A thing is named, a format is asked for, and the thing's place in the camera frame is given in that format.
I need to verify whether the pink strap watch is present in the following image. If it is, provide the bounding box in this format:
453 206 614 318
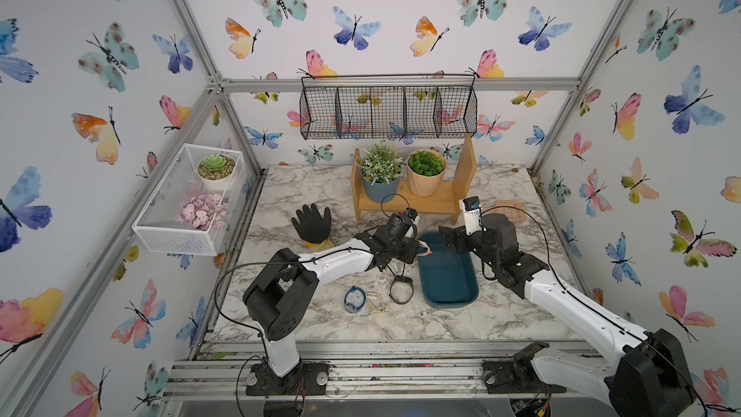
416 246 431 257

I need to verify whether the black digital watch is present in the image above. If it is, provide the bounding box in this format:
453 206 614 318
389 275 415 305

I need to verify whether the blue round watch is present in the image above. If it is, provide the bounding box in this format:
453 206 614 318
343 286 367 314

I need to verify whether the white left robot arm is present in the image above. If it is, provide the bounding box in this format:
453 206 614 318
242 208 419 378

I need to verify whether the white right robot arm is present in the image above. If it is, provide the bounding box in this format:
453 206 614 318
439 210 701 416

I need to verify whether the dark teal storage box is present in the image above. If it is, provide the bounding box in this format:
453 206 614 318
417 232 480 309

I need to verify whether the blue plant pot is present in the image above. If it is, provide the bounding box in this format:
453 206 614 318
363 178 401 204

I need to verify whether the wooden plant shelf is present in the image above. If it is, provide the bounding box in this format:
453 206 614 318
350 137 478 224

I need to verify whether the green leafy plant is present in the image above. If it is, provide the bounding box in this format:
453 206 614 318
361 141 404 185

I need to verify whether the pink plant pot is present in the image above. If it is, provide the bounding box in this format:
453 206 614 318
406 150 447 197

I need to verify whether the black and yellow work glove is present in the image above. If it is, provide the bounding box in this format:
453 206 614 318
291 204 334 251

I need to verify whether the green moss plant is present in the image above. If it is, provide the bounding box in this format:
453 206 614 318
407 151 444 177

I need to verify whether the pink pebbles pile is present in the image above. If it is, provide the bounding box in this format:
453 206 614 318
176 193 228 231

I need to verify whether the succulent in white pot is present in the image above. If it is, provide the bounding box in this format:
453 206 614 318
197 154 235 195

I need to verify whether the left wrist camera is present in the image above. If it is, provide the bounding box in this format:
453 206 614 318
401 208 419 239

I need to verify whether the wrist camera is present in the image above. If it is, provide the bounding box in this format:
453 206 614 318
401 208 419 239
460 196 482 236

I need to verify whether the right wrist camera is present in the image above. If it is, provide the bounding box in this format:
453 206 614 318
460 196 482 236

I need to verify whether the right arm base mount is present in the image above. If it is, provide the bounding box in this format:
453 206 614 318
482 342 567 394

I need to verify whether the black wire wall basket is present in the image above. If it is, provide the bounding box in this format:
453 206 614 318
298 73 479 145

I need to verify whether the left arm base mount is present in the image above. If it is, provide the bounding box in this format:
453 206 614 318
245 361 329 397

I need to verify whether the white mesh wall shelf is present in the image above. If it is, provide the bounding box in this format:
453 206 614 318
132 144 246 256

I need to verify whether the aluminium front rail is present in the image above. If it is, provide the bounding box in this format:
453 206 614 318
161 340 650 402

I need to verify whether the aluminium frame post left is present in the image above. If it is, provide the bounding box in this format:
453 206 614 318
168 0 264 178

